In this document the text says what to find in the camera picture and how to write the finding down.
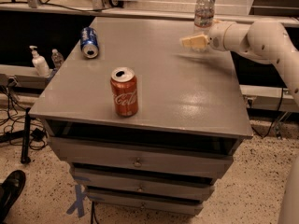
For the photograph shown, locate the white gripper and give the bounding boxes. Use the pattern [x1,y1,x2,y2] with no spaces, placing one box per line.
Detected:
[180,20,237,51]

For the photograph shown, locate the clear plastic water bottle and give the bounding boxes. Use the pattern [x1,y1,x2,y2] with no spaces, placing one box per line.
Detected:
[194,0,215,34]

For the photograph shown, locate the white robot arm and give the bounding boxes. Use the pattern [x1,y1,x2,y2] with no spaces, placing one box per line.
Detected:
[180,18,299,224]

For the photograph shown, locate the small clear bottle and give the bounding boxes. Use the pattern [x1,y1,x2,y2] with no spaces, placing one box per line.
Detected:
[51,49,64,69]

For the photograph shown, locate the white pump dispenser bottle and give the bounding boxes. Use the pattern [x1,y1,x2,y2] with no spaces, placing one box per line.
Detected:
[30,46,50,77]

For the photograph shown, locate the red Coca-Cola can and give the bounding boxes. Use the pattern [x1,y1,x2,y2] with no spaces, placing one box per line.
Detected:
[110,67,138,117]

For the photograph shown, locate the grey drawer cabinet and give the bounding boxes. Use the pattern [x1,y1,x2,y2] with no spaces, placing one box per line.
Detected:
[31,18,252,204]

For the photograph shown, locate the blue soda can lying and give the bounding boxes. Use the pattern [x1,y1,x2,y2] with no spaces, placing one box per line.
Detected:
[80,27,99,59]

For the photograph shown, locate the top grey drawer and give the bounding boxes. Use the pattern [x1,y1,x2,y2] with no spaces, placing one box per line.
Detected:
[49,137,233,178]

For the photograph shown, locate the grey drawer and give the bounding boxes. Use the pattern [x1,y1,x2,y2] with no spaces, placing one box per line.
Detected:
[87,190,203,216]
[49,137,233,178]
[70,168,214,201]

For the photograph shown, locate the middle grey drawer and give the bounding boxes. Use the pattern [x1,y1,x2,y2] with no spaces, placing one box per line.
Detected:
[70,168,214,201]

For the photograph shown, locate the bottom grey drawer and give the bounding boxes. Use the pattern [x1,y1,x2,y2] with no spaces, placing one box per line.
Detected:
[87,190,203,216]

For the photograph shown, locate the blue tape cross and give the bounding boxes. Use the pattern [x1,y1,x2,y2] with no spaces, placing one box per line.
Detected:
[66,184,99,224]

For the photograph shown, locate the black stand leg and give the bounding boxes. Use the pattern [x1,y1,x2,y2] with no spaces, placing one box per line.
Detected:
[21,108,31,164]

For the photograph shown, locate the black shoe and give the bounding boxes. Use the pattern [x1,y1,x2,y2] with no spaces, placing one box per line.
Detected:
[0,170,26,224]

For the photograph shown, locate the tangled black cables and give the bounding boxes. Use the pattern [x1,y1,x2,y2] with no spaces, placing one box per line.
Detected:
[0,77,50,151]

